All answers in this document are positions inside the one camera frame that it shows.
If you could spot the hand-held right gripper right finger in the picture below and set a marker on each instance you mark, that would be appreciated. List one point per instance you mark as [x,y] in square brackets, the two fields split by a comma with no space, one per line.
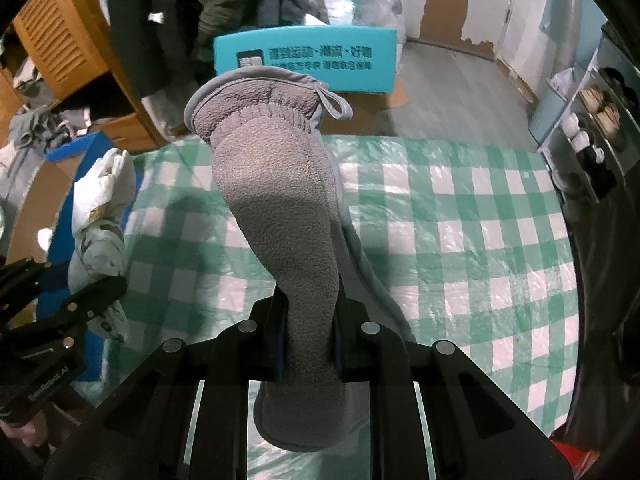
[337,355]

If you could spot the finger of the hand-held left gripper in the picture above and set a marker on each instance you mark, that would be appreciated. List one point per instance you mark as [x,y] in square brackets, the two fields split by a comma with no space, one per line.
[95,295]

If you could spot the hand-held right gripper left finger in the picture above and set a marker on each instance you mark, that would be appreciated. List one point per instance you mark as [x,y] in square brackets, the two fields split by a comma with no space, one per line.
[280,350]

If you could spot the white plastic bag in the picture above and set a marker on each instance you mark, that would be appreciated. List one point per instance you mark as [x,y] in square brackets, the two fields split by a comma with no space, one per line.
[95,250]

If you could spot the blue-rimmed cardboard shoebox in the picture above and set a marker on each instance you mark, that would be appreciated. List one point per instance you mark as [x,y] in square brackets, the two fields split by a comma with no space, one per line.
[50,195]

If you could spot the brown-grey sock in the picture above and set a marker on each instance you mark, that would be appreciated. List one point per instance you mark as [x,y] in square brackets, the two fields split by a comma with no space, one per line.
[280,220]

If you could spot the person's left hand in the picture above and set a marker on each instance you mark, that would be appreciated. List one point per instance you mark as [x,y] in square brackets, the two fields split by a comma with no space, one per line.
[17,436]

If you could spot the green checkered plastic tablecloth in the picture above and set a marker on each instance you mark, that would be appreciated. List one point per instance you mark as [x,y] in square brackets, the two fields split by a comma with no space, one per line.
[450,240]

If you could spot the wooden wardrobe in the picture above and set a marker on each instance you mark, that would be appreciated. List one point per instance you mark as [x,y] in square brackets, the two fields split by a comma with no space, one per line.
[125,125]

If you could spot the grey hoodie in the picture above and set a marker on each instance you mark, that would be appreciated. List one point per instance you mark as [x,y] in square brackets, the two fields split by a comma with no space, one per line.
[30,130]

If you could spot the white hanging garment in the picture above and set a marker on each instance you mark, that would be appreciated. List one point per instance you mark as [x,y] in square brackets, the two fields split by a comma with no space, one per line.
[165,110]

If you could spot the folded grey clothes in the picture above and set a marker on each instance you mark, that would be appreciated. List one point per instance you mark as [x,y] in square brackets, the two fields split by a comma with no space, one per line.
[30,85]

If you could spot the black hanging coat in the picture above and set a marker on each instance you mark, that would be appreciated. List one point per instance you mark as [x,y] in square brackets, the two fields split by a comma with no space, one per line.
[150,60]

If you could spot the brown cardboard box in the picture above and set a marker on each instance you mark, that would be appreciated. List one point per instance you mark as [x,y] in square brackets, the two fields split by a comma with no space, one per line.
[372,110]

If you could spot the red packet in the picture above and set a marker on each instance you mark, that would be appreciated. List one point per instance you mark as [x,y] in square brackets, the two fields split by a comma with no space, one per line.
[575,462]

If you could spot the wooden louvered wardrobe door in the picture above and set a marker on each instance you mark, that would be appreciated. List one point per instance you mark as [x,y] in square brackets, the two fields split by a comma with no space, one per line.
[55,35]

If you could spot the person's dark jacket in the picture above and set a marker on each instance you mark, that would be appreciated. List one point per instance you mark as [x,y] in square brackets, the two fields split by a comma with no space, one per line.
[605,360]

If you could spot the teal printed box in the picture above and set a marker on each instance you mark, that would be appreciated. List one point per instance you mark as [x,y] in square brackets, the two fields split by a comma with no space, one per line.
[350,80]

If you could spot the white crumpled tissue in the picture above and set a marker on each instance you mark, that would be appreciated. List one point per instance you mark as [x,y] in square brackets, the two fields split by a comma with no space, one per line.
[155,18]

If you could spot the light blue trash bin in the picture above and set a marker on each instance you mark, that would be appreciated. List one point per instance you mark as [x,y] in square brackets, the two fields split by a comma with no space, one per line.
[547,120]

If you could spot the clear plastic bag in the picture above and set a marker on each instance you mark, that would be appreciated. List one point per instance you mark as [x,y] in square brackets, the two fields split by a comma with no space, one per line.
[385,10]

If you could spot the white bin liner bag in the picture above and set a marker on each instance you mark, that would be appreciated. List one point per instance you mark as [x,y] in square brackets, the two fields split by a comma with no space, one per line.
[562,82]

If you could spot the group of assorted shoes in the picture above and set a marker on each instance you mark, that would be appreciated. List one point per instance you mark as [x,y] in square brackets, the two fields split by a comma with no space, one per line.
[600,110]

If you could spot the white door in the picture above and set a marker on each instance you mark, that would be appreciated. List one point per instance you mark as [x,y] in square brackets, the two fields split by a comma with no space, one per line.
[530,10]

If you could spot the grey shoe rack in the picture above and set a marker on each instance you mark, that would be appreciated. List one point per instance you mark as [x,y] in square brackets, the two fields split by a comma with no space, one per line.
[615,60]

